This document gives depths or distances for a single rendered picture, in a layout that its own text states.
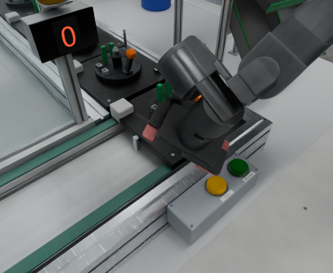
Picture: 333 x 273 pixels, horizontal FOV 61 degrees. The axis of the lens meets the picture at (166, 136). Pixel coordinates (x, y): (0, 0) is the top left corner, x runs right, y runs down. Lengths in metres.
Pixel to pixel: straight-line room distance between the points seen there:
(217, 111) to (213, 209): 0.26
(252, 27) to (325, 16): 0.50
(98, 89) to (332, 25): 0.62
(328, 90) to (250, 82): 0.82
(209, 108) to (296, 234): 0.43
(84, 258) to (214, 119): 0.33
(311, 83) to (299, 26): 0.80
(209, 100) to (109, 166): 0.39
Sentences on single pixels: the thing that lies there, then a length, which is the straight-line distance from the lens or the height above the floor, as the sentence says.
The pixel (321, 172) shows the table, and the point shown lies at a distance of 0.84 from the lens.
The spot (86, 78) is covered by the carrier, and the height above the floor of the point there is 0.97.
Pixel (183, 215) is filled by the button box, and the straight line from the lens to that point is 0.55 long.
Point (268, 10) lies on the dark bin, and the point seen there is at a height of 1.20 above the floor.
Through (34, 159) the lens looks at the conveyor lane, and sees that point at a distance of 0.71.
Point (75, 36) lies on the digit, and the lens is 0.58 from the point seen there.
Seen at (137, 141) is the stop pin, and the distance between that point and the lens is 0.67.
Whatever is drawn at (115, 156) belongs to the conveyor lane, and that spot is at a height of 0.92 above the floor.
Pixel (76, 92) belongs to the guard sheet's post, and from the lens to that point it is 0.69.
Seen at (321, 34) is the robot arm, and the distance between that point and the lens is 0.36.
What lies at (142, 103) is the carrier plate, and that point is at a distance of 0.76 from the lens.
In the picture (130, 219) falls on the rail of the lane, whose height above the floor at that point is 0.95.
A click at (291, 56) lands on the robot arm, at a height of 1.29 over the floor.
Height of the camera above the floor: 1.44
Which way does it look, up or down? 45 degrees down
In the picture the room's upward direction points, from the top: straight up
